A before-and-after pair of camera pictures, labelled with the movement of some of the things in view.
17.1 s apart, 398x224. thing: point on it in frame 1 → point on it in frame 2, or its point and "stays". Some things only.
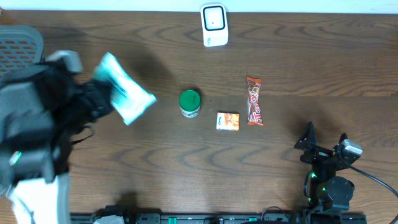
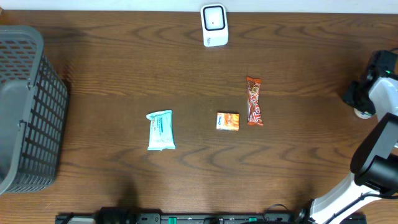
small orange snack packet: x=227 y=121 stays
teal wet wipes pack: x=128 y=96 → x=161 y=135
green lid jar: x=189 y=102 → x=362 y=115
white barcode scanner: x=214 y=24 stays
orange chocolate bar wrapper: x=254 y=116 stays
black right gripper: x=318 y=152 → x=349 y=96
